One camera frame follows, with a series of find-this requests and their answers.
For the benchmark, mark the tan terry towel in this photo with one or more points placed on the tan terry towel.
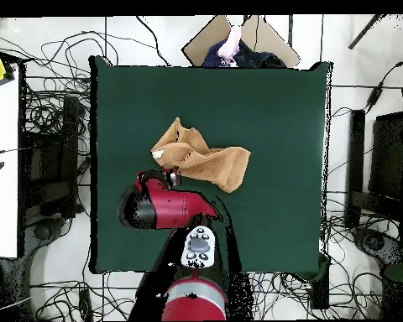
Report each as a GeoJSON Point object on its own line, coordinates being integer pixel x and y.
{"type": "Point", "coordinates": [215, 164]}

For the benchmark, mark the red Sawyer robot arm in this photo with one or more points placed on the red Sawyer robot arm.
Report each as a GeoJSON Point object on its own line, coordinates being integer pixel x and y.
{"type": "Point", "coordinates": [174, 208]}

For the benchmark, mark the dark green table cloth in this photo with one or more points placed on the dark green table cloth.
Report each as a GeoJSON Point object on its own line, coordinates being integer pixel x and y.
{"type": "Point", "coordinates": [255, 117]}

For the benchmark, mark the black floor stand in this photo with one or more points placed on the black floor stand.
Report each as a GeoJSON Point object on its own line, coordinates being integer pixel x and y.
{"type": "Point", "coordinates": [356, 151]}
{"type": "Point", "coordinates": [70, 151]}

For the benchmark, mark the blue dotted garment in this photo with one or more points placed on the blue dotted garment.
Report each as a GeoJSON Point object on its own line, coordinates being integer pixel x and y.
{"type": "Point", "coordinates": [211, 57]}

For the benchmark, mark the grey chair base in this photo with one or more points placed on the grey chair base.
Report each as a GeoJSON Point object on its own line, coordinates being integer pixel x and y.
{"type": "Point", "coordinates": [42, 231]}
{"type": "Point", "coordinates": [376, 241]}

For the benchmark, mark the dark navy garment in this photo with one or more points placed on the dark navy garment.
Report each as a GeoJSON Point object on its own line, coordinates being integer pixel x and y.
{"type": "Point", "coordinates": [255, 58]}

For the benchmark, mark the pale pink garment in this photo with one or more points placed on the pale pink garment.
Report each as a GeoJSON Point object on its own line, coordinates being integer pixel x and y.
{"type": "Point", "coordinates": [231, 43]}

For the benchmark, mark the black power strip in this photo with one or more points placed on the black power strip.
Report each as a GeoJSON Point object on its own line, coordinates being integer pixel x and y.
{"type": "Point", "coordinates": [85, 303]}

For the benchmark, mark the brown cardboard box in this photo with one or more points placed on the brown cardboard box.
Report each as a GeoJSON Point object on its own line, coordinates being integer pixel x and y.
{"type": "Point", "coordinates": [275, 40]}

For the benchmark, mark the white desk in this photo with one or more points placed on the white desk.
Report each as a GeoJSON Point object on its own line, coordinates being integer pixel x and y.
{"type": "Point", "coordinates": [1, 201]}

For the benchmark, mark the black table leg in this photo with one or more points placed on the black table leg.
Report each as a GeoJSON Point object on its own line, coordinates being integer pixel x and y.
{"type": "Point", "coordinates": [319, 288]}

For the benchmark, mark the black rod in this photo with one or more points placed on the black rod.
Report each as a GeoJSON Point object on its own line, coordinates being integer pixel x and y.
{"type": "Point", "coordinates": [366, 32]}

